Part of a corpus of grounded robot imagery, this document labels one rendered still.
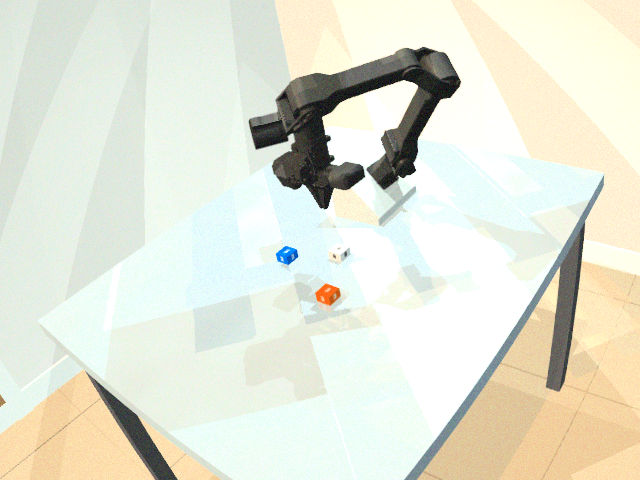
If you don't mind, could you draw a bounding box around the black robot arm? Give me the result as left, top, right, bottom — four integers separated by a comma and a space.
248, 47, 461, 190

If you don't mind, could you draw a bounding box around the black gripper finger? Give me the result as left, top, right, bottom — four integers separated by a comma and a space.
312, 180, 334, 210
302, 174, 323, 209

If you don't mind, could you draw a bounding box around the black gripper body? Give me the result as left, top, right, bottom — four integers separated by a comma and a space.
272, 134, 366, 190

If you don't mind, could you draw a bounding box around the orange block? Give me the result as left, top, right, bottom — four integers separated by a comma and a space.
315, 284, 341, 306

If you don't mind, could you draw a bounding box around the blue block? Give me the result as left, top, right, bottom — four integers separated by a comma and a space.
276, 246, 298, 265

